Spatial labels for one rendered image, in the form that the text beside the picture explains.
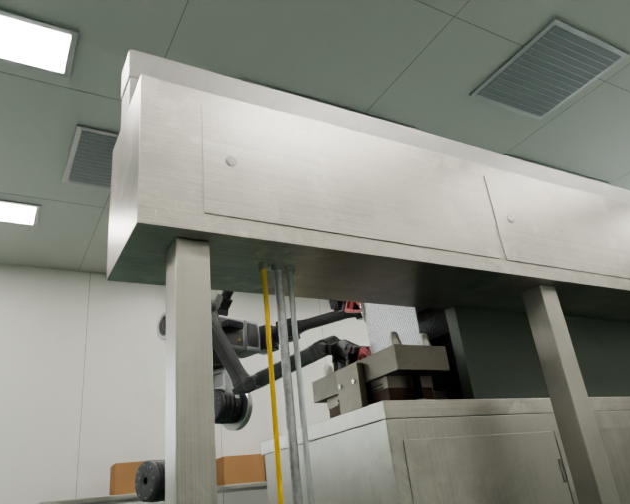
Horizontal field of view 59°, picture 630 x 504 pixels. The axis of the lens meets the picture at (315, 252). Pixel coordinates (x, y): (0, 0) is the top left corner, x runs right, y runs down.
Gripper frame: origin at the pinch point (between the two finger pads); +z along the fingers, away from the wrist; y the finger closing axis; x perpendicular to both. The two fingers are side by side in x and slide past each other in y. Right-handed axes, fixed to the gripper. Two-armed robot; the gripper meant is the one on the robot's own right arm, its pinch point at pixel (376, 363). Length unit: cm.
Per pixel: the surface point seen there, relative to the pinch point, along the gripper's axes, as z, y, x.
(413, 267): 42, 26, 32
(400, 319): 8.1, 0.3, 15.3
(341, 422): 24.2, 25.9, -8.2
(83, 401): -338, 33, -127
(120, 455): -316, 2, -165
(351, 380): 19.9, 22.0, 0.9
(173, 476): 60, 77, -1
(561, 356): 51, -13, 16
